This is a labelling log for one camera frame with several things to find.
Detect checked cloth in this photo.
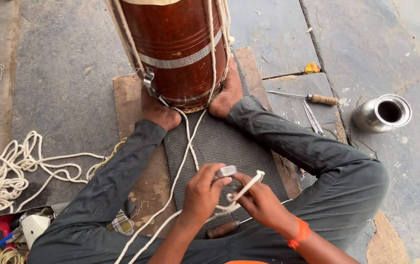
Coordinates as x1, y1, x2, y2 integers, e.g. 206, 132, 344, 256
107, 209, 136, 236

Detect brown wooden drum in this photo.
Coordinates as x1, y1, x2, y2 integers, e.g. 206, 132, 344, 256
105, 0, 235, 114

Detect person's foot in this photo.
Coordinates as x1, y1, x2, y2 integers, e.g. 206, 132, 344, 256
208, 54, 244, 119
140, 84, 182, 132

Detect person's right foot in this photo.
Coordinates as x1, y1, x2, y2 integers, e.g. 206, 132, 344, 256
208, 54, 244, 119

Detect orange wrist thread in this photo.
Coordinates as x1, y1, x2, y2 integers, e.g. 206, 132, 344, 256
286, 217, 312, 252

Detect person's right hand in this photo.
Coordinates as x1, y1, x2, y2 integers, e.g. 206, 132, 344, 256
231, 172, 301, 239

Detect metal scissors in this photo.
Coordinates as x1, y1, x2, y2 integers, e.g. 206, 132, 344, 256
301, 99, 326, 137

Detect awl with cord-wrapped handle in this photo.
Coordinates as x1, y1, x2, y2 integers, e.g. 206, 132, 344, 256
267, 90, 340, 107

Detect person's left foot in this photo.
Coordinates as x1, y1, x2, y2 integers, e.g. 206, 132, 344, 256
140, 84, 182, 132

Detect person's right leg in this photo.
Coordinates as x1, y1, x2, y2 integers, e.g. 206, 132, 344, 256
226, 95, 392, 264

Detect person's left leg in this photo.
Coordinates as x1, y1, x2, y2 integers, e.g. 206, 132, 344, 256
27, 119, 232, 264

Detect open box of tools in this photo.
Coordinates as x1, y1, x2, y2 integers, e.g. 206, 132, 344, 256
0, 205, 66, 264

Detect person's left hand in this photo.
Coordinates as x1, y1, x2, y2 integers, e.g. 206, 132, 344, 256
180, 163, 233, 225

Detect white cotton lacing rope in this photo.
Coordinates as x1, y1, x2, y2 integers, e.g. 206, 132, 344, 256
114, 96, 265, 264

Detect worn wooden board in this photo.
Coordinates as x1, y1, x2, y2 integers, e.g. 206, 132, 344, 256
112, 46, 303, 240

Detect steel water pot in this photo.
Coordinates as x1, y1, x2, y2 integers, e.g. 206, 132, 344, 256
351, 93, 413, 134

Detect black ribbed rubber mat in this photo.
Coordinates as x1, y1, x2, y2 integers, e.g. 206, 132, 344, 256
162, 51, 292, 240

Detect silver metal drum ring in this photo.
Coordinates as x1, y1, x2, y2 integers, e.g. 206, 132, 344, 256
214, 165, 238, 180

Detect person's leg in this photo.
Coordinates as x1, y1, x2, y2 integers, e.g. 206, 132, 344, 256
226, 95, 392, 264
27, 119, 232, 264

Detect awl with brown wooden handle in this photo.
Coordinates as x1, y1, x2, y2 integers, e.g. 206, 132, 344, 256
206, 199, 293, 240

